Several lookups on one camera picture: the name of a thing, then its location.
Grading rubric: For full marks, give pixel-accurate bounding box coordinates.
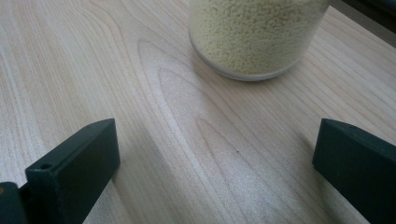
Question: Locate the glass jar of pale grains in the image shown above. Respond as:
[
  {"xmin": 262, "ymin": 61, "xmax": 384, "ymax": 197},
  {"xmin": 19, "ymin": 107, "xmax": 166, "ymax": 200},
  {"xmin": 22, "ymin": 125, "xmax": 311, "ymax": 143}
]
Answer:
[{"xmin": 188, "ymin": 0, "xmax": 331, "ymax": 82}]

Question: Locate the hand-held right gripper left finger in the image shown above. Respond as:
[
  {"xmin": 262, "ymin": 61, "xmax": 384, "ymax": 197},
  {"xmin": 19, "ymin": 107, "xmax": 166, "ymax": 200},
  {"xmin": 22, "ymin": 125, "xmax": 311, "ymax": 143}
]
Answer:
[{"xmin": 25, "ymin": 118, "xmax": 121, "ymax": 224}]

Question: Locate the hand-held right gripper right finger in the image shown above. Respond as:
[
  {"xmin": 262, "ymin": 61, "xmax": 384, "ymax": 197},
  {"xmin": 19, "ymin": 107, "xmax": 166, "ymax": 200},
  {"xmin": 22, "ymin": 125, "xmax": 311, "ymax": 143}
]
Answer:
[{"xmin": 312, "ymin": 118, "xmax": 396, "ymax": 224}]

